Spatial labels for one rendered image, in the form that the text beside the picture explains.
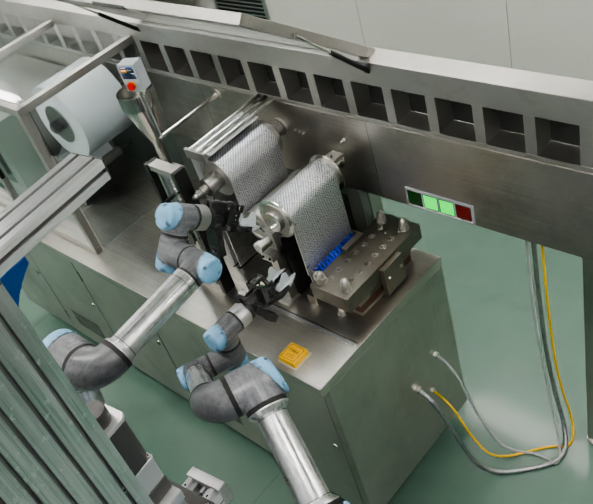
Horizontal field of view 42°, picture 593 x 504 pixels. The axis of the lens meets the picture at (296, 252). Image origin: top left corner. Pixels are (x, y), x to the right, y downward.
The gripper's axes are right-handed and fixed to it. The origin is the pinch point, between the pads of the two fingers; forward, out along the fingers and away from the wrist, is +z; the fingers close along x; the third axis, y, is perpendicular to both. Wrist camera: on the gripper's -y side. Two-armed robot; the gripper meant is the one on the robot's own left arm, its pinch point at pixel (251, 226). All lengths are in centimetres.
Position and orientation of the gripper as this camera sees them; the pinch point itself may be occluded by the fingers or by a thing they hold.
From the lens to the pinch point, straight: 238.2
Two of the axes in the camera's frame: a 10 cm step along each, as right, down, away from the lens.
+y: 2.2, -9.6, -1.9
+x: -7.2, -2.9, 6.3
